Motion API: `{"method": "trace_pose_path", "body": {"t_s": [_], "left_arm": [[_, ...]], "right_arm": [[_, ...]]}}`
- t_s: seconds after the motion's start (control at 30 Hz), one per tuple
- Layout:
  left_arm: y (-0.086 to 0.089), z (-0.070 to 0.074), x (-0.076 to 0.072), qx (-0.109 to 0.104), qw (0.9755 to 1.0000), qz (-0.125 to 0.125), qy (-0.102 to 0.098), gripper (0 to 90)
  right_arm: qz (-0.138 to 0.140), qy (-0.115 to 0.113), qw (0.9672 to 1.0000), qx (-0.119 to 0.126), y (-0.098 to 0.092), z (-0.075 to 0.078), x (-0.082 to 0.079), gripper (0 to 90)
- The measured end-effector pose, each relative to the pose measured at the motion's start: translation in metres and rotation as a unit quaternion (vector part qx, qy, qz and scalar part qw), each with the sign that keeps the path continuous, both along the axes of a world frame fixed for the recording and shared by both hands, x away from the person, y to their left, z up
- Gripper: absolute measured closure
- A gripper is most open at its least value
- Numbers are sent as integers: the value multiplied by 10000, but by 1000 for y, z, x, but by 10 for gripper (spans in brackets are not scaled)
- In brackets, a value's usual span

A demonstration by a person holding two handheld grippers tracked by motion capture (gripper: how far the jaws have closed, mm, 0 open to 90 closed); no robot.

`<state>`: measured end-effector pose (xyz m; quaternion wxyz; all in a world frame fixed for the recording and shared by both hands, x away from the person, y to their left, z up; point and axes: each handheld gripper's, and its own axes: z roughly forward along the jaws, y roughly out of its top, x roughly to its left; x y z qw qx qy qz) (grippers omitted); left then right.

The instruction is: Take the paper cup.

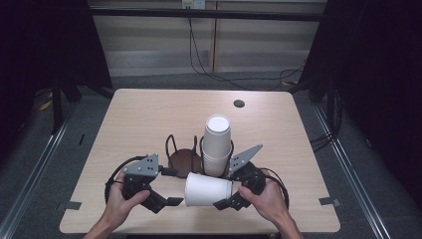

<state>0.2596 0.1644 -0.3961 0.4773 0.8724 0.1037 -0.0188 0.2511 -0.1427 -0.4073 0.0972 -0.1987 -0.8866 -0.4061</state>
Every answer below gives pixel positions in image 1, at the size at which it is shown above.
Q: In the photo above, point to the black horizontal metal bar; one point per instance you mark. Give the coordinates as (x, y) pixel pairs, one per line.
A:
(199, 14)

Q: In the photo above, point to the person's left hand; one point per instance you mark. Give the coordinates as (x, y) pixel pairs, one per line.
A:
(117, 205)

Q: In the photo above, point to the white wall power outlet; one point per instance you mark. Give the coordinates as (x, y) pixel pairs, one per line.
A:
(194, 4)

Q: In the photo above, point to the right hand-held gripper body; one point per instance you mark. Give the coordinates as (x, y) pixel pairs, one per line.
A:
(249, 177)

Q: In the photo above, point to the metal floor rail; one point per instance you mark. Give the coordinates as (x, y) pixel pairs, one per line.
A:
(36, 169)
(348, 166)

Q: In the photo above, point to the brown wooden cup holder rack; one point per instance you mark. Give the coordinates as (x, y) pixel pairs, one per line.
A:
(182, 162)

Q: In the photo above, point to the white paper cup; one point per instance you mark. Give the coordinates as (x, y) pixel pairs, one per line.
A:
(205, 189)

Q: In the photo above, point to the dark round table grommet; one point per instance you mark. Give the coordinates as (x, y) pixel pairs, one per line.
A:
(239, 103)

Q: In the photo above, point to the grey tape piece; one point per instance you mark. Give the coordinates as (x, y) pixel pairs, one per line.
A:
(69, 205)
(329, 201)

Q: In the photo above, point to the black metal stand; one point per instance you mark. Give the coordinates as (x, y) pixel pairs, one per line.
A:
(57, 109)

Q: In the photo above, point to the person's right hand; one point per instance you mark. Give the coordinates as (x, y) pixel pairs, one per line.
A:
(265, 202)

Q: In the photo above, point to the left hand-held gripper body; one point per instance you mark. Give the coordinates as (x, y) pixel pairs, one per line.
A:
(141, 167)

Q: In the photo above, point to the black curtain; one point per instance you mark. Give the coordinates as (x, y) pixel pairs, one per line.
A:
(43, 43)
(371, 83)

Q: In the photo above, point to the wooden wall post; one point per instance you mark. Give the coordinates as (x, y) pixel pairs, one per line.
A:
(216, 36)

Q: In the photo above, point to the stack of white cups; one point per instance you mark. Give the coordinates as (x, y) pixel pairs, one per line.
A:
(217, 139)

